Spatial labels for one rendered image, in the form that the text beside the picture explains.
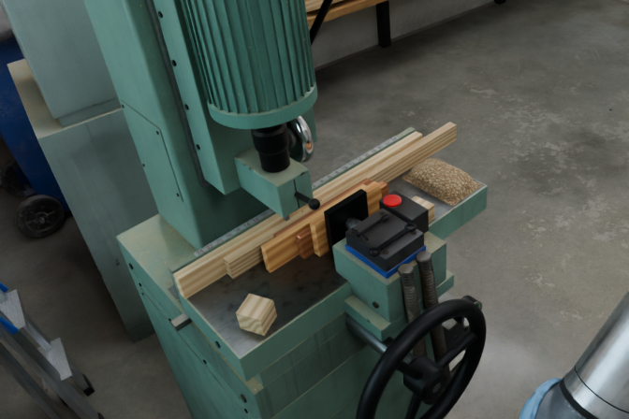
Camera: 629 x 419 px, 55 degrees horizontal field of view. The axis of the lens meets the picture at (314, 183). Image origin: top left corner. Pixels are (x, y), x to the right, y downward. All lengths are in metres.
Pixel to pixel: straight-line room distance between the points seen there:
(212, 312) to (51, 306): 1.62
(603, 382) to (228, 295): 0.60
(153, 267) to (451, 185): 0.64
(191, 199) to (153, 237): 0.23
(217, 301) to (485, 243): 1.56
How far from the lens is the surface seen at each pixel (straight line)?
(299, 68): 0.90
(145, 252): 1.38
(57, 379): 1.95
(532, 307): 2.25
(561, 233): 2.54
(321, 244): 1.09
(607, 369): 0.81
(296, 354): 1.07
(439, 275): 1.07
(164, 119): 1.12
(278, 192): 1.01
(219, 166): 1.09
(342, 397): 1.25
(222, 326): 1.03
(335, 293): 1.04
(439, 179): 1.22
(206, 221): 1.26
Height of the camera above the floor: 1.66
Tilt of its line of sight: 36 degrees down
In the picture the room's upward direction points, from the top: 9 degrees counter-clockwise
